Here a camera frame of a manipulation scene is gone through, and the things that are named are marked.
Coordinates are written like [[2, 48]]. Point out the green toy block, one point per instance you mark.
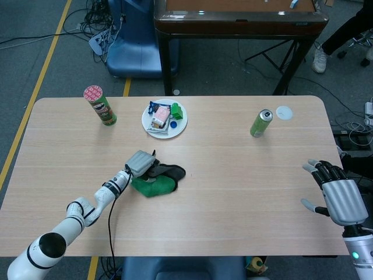
[[177, 112]]

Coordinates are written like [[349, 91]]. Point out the green drink can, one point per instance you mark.
[[259, 125]]

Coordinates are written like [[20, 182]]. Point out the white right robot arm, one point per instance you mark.
[[360, 256]]

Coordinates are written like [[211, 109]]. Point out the blue robot chassis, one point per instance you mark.
[[180, 268]]

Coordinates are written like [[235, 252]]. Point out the white shoe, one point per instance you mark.
[[319, 61]]

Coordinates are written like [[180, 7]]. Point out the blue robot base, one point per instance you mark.
[[134, 52]]

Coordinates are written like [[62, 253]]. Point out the blue snack wrapper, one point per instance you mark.
[[152, 106]]

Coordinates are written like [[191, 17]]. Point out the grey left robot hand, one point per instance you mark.
[[140, 163]]

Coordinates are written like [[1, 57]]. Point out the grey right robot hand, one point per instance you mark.
[[344, 201]]

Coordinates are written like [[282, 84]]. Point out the white round plate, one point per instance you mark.
[[177, 131]]

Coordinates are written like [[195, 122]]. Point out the dark wooden mahjong table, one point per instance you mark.
[[233, 24]]

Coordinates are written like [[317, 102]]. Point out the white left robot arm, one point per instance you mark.
[[75, 216]]

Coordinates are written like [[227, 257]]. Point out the green Pringles can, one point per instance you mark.
[[105, 112]]

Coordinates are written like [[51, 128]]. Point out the office chair base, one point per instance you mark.
[[364, 41]]

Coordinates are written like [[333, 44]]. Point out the silver snack wrapper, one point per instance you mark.
[[158, 130]]

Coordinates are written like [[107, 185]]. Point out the white power strip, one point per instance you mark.
[[369, 113], [97, 41]]

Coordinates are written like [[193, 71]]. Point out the pink tissue pack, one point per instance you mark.
[[161, 115]]

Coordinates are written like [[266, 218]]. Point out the white round lid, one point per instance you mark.
[[284, 112]]

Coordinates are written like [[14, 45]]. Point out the black trouser leg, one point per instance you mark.
[[344, 35]]

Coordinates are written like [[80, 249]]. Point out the blue bottle cap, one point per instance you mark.
[[173, 124]]

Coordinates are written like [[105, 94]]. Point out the green and grey cloth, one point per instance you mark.
[[154, 188]]

